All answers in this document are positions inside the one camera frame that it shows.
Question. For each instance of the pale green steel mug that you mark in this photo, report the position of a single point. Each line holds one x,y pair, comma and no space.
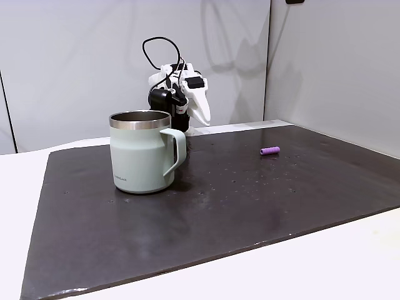
137,156

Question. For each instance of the purple pen grip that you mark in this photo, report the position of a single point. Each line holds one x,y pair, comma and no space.
269,151

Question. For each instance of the black wall-mounted object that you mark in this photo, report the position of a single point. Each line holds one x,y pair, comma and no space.
294,1

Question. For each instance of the black camera box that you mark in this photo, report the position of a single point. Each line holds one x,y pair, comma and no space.
160,97

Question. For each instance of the dark table mat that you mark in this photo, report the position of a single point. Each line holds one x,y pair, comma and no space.
203,218

